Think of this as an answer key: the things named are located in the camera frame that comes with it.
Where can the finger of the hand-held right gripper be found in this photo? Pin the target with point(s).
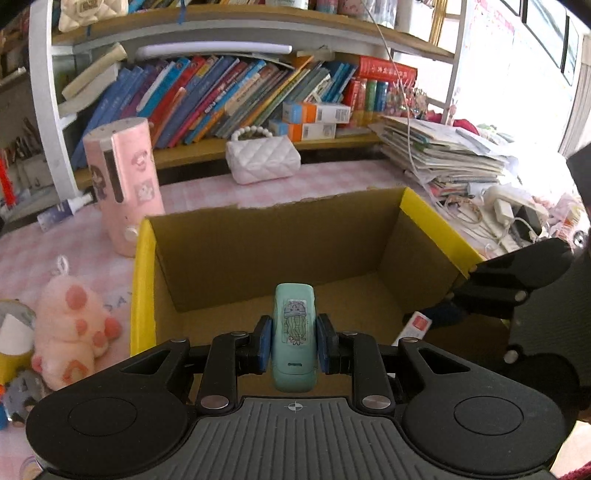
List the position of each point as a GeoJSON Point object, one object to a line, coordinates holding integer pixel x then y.
{"type": "Point", "coordinates": [517, 263]}
{"type": "Point", "coordinates": [489, 300]}

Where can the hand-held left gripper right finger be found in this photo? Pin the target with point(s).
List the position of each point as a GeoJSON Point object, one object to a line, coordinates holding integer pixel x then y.
{"type": "Point", "coordinates": [323, 344]}

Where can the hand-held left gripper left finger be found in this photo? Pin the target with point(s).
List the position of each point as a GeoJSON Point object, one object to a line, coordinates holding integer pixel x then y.
{"type": "Point", "coordinates": [265, 344]}

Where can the teal handheld device with sticker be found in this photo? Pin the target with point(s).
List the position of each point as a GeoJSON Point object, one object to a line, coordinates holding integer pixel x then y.
{"type": "Point", "coordinates": [293, 323]}

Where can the small red white box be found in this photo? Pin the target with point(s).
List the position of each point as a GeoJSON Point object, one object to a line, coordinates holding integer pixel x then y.
{"type": "Point", "coordinates": [415, 325]}

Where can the cardboard box with yellow rim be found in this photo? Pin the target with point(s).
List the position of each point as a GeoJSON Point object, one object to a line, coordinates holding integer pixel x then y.
{"type": "Point", "coordinates": [277, 244]}

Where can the pink plush pig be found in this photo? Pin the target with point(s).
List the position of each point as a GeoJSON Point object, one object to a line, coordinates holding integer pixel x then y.
{"type": "Point", "coordinates": [69, 327]}

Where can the black power adapter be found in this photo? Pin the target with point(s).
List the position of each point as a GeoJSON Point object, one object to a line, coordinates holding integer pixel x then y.
{"type": "Point", "coordinates": [528, 219]}

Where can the white power strip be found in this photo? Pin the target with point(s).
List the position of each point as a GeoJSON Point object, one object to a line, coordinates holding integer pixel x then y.
{"type": "Point", "coordinates": [508, 196]}

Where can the stack of papers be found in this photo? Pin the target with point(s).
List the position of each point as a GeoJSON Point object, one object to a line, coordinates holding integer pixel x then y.
{"type": "Point", "coordinates": [443, 147]}

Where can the red cloth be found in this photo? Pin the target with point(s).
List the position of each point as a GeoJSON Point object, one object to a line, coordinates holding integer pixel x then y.
{"type": "Point", "coordinates": [461, 124]}

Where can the white quilted purse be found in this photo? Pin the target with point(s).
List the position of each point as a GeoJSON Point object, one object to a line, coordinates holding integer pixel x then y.
{"type": "Point", "coordinates": [263, 159]}

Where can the colourful sparkly trinket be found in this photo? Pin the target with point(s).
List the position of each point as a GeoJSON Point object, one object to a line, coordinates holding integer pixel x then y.
{"type": "Point", "coordinates": [408, 101]}

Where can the window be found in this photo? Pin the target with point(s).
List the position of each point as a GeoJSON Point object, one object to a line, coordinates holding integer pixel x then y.
{"type": "Point", "coordinates": [545, 55]}

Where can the pink humidifier with stickers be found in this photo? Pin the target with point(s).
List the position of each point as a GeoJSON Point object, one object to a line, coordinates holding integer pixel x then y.
{"type": "Point", "coordinates": [124, 184]}

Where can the orange white carton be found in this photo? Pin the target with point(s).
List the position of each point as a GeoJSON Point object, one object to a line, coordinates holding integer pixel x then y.
{"type": "Point", "coordinates": [304, 130]}
{"type": "Point", "coordinates": [318, 112]}

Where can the set of small colourful books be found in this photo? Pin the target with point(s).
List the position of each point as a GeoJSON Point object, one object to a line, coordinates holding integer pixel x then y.
{"type": "Point", "coordinates": [369, 99]}

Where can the thick red dictionary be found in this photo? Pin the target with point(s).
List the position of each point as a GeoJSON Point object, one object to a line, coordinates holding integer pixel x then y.
{"type": "Point", "coordinates": [388, 70]}

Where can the small spray bottle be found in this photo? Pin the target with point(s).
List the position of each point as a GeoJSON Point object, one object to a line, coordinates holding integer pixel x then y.
{"type": "Point", "coordinates": [60, 213]}

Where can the grey haired doll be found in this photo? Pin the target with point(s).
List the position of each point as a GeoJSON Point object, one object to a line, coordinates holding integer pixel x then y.
{"type": "Point", "coordinates": [23, 397]}

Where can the row of leaning books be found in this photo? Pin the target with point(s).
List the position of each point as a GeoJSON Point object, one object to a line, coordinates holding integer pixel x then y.
{"type": "Point", "coordinates": [207, 101]}

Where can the yellow white figure toy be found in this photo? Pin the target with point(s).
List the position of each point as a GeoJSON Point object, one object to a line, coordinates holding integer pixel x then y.
{"type": "Point", "coordinates": [11, 337]}

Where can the bundle of yellow sticks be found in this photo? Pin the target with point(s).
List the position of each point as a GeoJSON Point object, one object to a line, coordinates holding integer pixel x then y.
{"type": "Point", "coordinates": [437, 21]}

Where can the white pen cup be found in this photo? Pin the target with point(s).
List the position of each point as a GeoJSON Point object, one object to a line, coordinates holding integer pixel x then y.
{"type": "Point", "coordinates": [415, 14]}

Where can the pen holder with pens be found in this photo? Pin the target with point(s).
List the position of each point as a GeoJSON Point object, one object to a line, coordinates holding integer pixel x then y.
{"type": "Point", "coordinates": [30, 152]}

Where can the red white tube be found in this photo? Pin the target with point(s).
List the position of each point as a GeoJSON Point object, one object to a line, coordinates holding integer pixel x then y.
{"type": "Point", "coordinates": [7, 184]}

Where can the cream thick book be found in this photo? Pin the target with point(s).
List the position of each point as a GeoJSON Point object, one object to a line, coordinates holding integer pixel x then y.
{"type": "Point", "coordinates": [92, 69]}

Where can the white bookshelf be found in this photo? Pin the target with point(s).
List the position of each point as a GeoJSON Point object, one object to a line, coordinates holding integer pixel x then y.
{"type": "Point", "coordinates": [44, 92]}

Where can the row of upright books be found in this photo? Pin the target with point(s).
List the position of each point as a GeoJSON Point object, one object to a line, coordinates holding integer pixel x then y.
{"type": "Point", "coordinates": [157, 3]}

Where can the cream quilted purse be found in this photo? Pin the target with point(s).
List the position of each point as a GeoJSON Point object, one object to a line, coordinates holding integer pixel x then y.
{"type": "Point", "coordinates": [92, 11]}

